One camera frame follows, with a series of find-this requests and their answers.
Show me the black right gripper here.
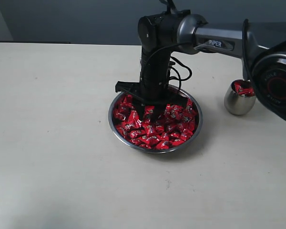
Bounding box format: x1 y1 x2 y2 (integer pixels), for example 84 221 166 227
115 45 187 122

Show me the red candy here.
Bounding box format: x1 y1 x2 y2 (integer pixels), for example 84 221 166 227
232 80 255 97
143 105 155 122

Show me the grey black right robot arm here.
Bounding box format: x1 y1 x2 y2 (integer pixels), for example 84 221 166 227
115 10 286 121

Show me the pile of red candies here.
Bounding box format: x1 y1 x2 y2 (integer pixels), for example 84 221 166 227
113 94 197 150

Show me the round steel bowl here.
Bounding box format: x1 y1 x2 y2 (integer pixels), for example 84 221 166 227
108 84 204 154

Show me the steel cup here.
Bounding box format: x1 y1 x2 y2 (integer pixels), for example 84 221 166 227
224 80 256 115

